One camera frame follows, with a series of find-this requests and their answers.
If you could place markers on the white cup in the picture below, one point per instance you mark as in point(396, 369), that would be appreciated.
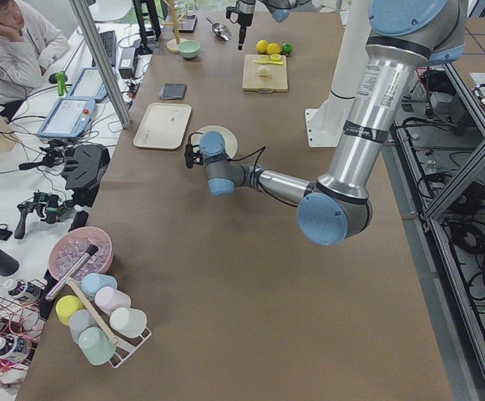
point(130, 322)

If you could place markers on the grey cup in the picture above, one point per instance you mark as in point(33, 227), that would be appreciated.
point(79, 322)

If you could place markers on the green lime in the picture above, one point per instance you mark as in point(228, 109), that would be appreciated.
point(286, 49)

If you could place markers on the seated person white hoodie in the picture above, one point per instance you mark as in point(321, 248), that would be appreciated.
point(29, 45)

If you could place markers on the blue teach pendant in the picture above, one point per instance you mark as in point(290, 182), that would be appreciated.
point(88, 84)
point(68, 118)

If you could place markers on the whole yellow lemon outer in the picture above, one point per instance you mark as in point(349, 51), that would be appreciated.
point(261, 46)

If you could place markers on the whole yellow lemon near lime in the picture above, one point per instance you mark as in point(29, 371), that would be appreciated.
point(273, 48)

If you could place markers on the mint green bowl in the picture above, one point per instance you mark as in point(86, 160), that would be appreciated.
point(189, 49)

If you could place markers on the pink bowl with ice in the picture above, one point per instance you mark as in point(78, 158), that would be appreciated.
point(73, 245)

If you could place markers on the grey folded cloth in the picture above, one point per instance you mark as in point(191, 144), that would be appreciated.
point(173, 91)

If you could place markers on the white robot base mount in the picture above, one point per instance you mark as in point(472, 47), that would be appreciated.
point(324, 125)

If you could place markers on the yellow plastic knife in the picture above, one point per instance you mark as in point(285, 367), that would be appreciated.
point(268, 62)

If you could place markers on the blue teach pendant far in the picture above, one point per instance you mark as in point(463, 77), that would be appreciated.
point(88, 84)

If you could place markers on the light blue cup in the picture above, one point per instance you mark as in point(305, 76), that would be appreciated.
point(93, 282)

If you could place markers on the bamboo cutting board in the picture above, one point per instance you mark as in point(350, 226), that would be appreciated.
point(277, 82)

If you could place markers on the yellow cup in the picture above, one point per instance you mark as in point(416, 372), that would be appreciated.
point(66, 306)

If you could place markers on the upper lemon half slice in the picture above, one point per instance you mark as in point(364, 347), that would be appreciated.
point(274, 57)

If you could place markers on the mint cup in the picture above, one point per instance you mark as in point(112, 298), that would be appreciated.
point(96, 346)

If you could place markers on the aluminium frame post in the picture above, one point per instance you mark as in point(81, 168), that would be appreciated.
point(86, 23)

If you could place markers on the pink cup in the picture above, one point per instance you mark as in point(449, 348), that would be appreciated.
point(108, 299)

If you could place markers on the wooden cup tree stand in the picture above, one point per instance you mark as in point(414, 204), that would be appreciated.
point(173, 44)

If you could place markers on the round cream plate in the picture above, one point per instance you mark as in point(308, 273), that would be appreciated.
point(231, 144)

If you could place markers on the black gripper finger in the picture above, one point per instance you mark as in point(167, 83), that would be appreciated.
point(242, 34)

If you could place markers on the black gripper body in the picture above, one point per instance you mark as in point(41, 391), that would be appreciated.
point(243, 17)
point(198, 158)

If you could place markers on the white wire cup rack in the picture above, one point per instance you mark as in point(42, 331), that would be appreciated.
point(125, 348)

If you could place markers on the cream rabbit serving tray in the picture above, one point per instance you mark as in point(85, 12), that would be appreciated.
point(163, 126)

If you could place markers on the steel scoop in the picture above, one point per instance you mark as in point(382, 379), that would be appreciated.
point(219, 29)

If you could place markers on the blue teach pendant near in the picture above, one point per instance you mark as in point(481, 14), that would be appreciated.
point(68, 118)

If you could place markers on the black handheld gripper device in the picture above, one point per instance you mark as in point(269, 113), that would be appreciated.
point(46, 205)

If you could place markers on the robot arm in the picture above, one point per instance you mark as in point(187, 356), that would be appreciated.
point(404, 35)
point(278, 9)

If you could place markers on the steel muddler in bowl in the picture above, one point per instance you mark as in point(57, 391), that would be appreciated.
point(57, 287)

